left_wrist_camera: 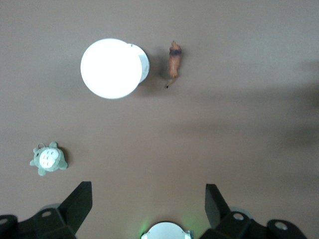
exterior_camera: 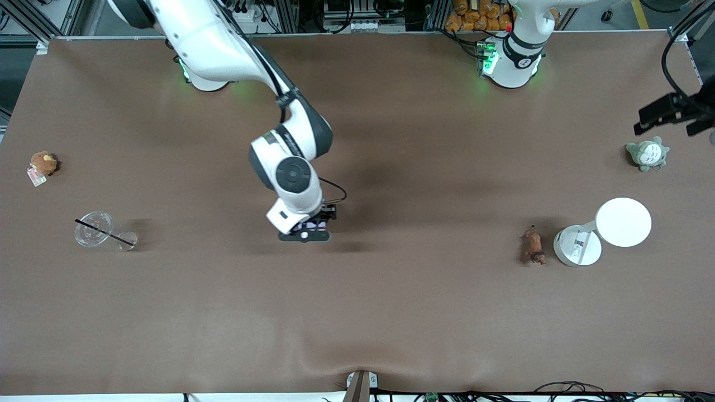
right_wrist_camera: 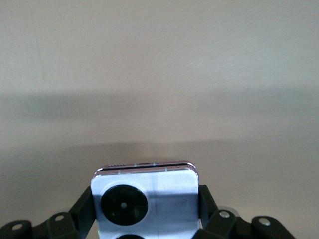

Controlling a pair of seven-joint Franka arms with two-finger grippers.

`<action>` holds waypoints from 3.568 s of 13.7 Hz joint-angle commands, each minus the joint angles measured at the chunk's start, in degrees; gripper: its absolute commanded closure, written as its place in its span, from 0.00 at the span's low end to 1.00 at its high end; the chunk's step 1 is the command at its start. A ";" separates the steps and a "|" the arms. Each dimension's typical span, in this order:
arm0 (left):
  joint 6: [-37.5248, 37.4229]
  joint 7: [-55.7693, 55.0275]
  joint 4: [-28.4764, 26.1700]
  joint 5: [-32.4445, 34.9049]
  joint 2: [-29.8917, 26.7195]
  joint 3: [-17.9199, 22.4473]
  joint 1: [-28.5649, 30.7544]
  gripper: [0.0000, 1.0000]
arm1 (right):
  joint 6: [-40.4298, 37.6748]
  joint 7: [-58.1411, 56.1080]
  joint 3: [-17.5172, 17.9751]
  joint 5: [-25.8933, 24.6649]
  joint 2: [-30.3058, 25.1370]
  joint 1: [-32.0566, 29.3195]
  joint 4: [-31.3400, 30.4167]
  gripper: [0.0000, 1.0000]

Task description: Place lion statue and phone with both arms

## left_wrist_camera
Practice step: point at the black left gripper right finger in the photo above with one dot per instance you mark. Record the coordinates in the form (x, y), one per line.
(231, 224)

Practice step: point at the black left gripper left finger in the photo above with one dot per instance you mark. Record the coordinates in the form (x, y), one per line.
(62, 219)

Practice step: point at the brown lion statue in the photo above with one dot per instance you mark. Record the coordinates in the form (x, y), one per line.
(175, 61)

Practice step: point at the grey-green totoro plush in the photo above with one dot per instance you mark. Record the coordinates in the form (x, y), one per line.
(48, 158)

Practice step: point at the white round desk lamp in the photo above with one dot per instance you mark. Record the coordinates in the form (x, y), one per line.
(109, 68)

